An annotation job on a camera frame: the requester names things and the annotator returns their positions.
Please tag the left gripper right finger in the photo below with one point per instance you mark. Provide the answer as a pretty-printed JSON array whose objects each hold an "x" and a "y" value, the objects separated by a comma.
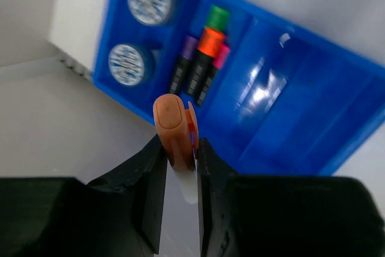
[{"x": 267, "y": 215}]

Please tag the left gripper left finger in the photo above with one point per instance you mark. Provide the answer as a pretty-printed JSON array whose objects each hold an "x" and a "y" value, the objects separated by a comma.
[{"x": 116, "y": 214}]

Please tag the orange cap clear marker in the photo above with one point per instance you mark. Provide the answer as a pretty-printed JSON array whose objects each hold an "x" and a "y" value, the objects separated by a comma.
[{"x": 178, "y": 131}]

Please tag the pink cap black highlighter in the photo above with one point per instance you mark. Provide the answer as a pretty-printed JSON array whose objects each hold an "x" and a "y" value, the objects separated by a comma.
[{"x": 217, "y": 65}]

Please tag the purple cap black highlighter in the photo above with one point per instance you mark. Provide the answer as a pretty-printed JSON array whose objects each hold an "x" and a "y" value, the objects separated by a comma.
[{"x": 182, "y": 64}]

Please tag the orange cap black highlighter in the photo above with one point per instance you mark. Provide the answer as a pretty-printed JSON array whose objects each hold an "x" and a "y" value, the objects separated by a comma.
[{"x": 207, "y": 50}]

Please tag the green cap black highlighter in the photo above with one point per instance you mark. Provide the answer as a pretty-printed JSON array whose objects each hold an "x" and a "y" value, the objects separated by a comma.
[{"x": 217, "y": 18}]

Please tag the blue plastic sorting tray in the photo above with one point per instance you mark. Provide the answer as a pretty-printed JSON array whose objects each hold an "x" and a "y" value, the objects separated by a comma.
[{"x": 285, "y": 102}]

